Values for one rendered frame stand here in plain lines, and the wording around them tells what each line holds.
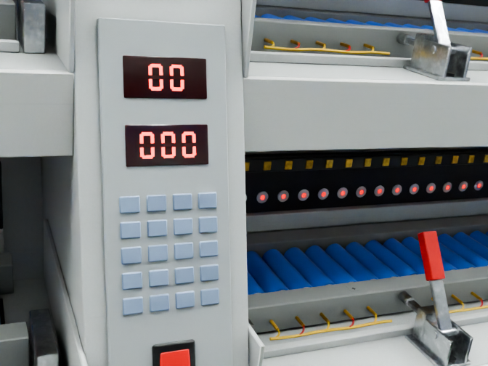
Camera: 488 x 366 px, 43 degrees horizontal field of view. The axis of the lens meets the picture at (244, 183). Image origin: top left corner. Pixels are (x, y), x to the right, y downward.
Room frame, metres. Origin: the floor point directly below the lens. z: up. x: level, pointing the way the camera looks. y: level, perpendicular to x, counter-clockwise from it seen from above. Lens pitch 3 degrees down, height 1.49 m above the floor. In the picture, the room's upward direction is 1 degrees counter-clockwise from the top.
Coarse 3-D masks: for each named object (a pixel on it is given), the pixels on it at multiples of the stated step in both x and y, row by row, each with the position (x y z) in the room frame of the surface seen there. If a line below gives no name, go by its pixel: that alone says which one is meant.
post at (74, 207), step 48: (96, 0) 0.33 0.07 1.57; (144, 0) 0.34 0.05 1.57; (192, 0) 0.35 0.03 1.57; (240, 0) 0.36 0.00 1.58; (96, 48) 0.33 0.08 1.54; (240, 48) 0.36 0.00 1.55; (96, 96) 0.33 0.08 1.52; (240, 96) 0.36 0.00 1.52; (96, 144) 0.33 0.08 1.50; (240, 144) 0.36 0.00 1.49; (48, 192) 0.46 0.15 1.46; (96, 192) 0.33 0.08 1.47; (240, 192) 0.36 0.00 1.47; (96, 240) 0.33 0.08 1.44; (240, 240) 0.36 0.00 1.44; (96, 288) 0.33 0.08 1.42; (240, 288) 0.36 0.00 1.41; (96, 336) 0.33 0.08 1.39; (240, 336) 0.36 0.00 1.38
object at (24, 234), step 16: (16, 0) 0.50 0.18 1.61; (16, 16) 0.50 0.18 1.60; (400, 16) 0.65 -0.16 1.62; (0, 160) 0.50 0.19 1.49; (16, 160) 0.50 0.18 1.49; (32, 160) 0.51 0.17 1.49; (16, 176) 0.50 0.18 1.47; (32, 176) 0.51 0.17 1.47; (16, 192) 0.50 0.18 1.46; (32, 192) 0.50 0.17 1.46; (16, 208) 0.50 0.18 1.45; (32, 208) 0.50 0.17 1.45; (16, 224) 0.50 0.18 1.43; (32, 224) 0.50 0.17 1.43; (352, 224) 0.62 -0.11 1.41; (16, 240) 0.50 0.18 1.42; (32, 240) 0.50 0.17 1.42; (16, 256) 0.50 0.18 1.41; (32, 256) 0.50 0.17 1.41; (16, 272) 0.50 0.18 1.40; (32, 272) 0.50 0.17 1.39
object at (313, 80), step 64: (256, 0) 0.55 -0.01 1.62; (320, 0) 0.58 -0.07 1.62; (384, 0) 0.60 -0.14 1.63; (448, 0) 0.64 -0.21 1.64; (256, 64) 0.41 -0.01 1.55; (320, 64) 0.44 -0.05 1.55; (384, 64) 0.45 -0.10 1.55; (448, 64) 0.42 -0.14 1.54; (256, 128) 0.37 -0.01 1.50; (320, 128) 0.39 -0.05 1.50; (384, 128) 0.41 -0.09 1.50; (448, 128) 0.43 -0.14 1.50
